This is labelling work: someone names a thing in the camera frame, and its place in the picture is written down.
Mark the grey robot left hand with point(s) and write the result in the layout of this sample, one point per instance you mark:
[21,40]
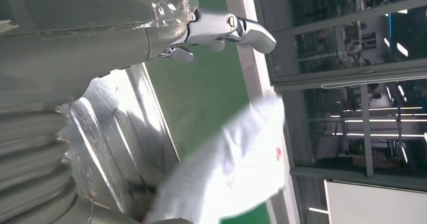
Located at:
[83,32]

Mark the grey parcel bag red print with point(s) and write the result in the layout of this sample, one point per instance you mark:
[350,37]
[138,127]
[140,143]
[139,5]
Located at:
[226,169]

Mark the electronic scale with steel tray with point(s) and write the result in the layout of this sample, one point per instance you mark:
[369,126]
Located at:
[110,132]

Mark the green conveyor belt silver frame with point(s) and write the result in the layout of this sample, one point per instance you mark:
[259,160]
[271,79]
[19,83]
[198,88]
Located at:
[247,215]

